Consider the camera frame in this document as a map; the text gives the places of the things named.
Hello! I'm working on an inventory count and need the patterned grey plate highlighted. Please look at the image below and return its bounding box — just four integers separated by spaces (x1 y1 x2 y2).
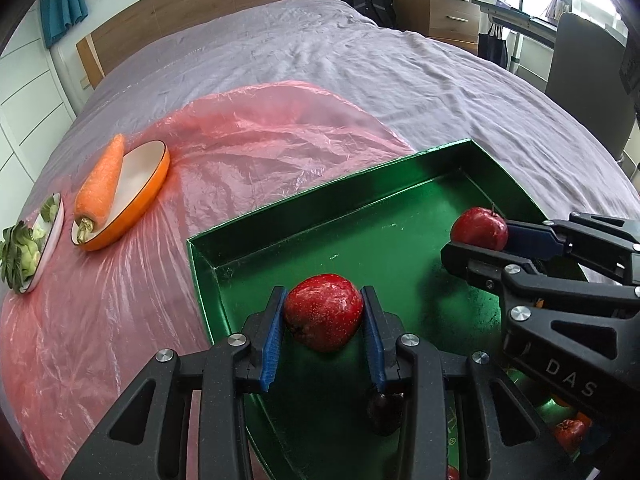
10 193 66 294

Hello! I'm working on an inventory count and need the leafy green vegetable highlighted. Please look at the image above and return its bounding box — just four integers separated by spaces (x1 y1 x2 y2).
0 197 60 291

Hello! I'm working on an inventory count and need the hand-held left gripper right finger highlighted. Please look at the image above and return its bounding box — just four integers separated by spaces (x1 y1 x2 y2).
360 285 556 480

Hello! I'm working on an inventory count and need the black backpack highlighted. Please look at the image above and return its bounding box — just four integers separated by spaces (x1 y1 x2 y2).
337 0 398 30

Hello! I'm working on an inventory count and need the pink plastic sheet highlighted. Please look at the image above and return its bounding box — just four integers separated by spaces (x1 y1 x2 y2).
0 80 416 480

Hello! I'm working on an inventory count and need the teal curtain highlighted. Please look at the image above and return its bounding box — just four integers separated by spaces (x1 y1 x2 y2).
39 0 90 50

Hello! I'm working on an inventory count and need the desk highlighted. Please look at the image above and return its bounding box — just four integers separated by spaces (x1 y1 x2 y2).
472 0 558 86

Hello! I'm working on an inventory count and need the green tray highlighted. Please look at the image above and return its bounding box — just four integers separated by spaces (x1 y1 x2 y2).
186 138 598 480

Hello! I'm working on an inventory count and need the wooden headboard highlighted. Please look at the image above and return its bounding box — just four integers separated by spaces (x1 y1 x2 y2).
76 0 332 92

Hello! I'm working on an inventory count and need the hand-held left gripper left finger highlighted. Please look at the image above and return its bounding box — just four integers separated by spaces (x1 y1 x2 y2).
61 286 288 480

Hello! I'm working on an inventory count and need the grey office chair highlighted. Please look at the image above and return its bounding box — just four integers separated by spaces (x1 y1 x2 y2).
545 12 636 161

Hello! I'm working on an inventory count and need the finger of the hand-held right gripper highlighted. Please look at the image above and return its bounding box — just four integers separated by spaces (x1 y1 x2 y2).
441 241 640 361
506 211 640 286

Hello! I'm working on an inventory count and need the dark purple plum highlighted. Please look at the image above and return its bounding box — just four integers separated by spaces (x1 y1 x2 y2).
367 392 405 436

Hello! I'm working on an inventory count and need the black bag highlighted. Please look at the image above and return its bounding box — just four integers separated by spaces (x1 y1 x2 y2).
477 22 509 66

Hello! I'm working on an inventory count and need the white wardrobe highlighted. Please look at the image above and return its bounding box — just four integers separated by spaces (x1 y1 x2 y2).
0 35 78 191

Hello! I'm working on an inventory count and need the wooden dresser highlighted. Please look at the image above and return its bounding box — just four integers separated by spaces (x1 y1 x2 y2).
391 0 483 53

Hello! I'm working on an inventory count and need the orange rimmed plate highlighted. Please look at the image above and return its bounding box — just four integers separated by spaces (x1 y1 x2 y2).
71 140 171 252

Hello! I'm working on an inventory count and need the carrot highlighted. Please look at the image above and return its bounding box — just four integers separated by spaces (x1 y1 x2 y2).
74 133 126 238

